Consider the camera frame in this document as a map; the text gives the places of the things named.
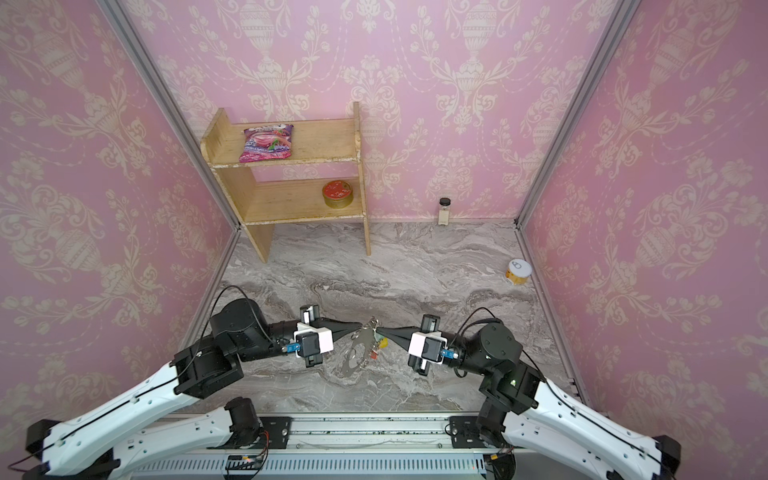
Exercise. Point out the orange fruit can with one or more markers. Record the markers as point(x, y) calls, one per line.
point(518, 271)

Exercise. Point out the red gold round tin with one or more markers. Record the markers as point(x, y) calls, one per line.
point(338, 194)

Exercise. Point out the wooden two-tier shelf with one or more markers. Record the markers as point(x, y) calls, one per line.
point(261, 205)

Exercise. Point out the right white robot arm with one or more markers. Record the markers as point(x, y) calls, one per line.
point(522, 408)

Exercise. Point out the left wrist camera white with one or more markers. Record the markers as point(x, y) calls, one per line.
point(305, 332)

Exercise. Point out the aluminium corner post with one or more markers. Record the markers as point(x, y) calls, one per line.
point(616, 27)
point(118, 18)

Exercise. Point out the pink snack bag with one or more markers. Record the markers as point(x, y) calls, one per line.
point(267, 142)

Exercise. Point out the white perforated cable tray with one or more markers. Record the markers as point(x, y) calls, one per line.
point(318, 465)

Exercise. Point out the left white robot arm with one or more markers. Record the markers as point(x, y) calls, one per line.
point(116, 438)

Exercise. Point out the aluminium corner post left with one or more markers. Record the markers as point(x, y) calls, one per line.
point(118, 18)

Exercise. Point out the aluminium corner post right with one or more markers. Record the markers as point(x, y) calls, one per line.
point(616, 27)

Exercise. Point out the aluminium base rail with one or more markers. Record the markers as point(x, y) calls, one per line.
point(408, 431)

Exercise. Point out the spice jar black lid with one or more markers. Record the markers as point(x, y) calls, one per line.
point(444, 211)

